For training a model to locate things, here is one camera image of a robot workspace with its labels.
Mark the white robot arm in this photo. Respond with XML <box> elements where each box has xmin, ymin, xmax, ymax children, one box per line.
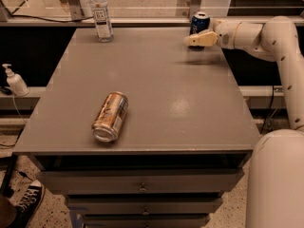
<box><xmin>184</xmin><ymin>16</ymin><xmax>304</xmax><ymax>228</ymax></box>

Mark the black cable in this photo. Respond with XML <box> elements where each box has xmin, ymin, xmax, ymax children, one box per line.
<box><xmin>10</xmin><ymin>13</ymin><xmax>95</xmax><ymax>24</ymax></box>

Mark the white pump dispenser bottle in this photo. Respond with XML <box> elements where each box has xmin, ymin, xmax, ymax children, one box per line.
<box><xmin>2</xmin><ymin>64</ymin><xmax>29</xmax><ymax>96</ymax></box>

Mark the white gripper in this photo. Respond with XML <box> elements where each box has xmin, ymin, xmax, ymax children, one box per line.
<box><xmin>183</xmin><ymin>19</ymin><xmax>238</xmax><ymax>49</ymax></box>

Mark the grey drawer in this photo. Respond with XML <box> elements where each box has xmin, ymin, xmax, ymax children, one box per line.
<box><xmin>66</xmin><ymin>197</ymin><xmax>222</xmax><ymax>215</ymax></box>
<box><xmin>84</xmin><ymin>215</ymin><xmax>210</xmax><ymax>228</ymax></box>
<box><xmin>38</xmin><ymin>168</ymin><xmax>243</xmax><ymax>195</ymax></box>

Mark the gold soda can lying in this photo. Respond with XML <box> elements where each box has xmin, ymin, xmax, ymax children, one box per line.
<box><xmin>92</xmin><ymin>91</ymin><xmax>128</xmax><ymax>143</ymax></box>

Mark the clear plastic water bottle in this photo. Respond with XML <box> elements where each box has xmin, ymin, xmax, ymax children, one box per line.
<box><xmin>90</xmin><ymin>0</ymin><xmax>113</xmax><ymax>43</ymax></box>

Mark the blue pepsi can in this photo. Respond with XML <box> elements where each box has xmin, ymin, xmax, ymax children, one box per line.
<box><xmin>190</xmin><ymin>11</ymin><xmax>210</xmax><ymax>35</ymax></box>

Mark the black white sneaker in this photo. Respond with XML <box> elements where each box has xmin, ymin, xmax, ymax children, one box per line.
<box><xmin>11</xmin><ymin>180</ymin><xmax>45</xmax><ymax>228</ymax></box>

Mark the grey drawer cabinet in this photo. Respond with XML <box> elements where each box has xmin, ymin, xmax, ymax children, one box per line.
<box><xmin>12</xmin><ymin>27</ymin><xmax>261</xmax><ymax>228</ymax></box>

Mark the top grey drawer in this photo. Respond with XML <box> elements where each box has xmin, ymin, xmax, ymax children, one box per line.
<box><xmin>38</xmin><ymin>168</ymin><xmax>243</xmax><ymax>195</ymax></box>

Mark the middle grey drawer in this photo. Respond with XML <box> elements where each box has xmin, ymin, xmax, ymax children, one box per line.
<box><xmin>66</xmin><ymin>197</ymin><xmax>222</xmax><ymax>215</ymax></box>

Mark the bottom grey drawer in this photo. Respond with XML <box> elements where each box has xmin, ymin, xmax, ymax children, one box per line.
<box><xmin>84</xmin><ymin>215</ymin><xmax>210</xmax><ymax>228</ymax></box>

